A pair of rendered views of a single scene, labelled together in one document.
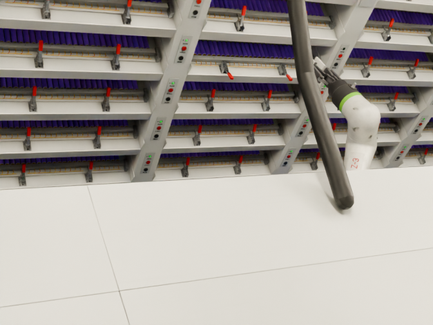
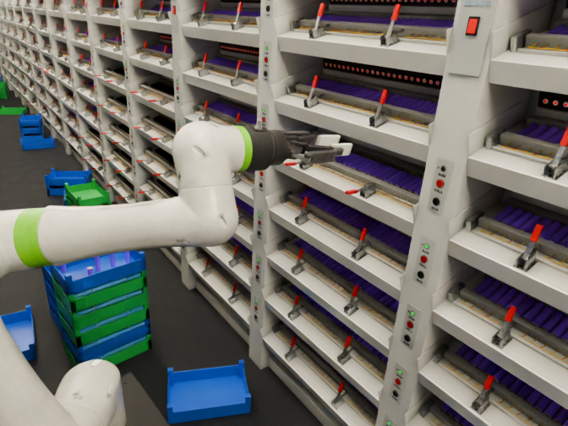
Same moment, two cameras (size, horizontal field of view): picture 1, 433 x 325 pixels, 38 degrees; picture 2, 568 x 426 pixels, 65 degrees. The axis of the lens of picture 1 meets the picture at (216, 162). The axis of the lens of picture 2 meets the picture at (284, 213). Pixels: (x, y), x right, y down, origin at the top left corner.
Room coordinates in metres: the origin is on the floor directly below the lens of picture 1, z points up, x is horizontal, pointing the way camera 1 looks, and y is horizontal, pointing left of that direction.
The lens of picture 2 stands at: (1.99, -1.22, 1.36)
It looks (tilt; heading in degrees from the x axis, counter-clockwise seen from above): 24 degrees down; 89
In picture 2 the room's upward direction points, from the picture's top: 4 degrees clockwise
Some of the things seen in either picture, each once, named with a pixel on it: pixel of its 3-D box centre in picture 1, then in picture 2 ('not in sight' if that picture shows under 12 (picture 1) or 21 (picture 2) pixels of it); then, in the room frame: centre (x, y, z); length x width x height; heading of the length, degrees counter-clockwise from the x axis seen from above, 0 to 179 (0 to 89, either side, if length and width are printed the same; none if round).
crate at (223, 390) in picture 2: not in sight; (208, 390); (1.77, 0.07, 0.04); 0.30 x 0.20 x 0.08; 13
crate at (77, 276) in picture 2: not in sight; (98, 262); (1.31, 0.30, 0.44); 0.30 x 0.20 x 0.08; 43
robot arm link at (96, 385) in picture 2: not in sight; (91, 408); (1.59, -0.47, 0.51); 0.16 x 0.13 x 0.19; 89
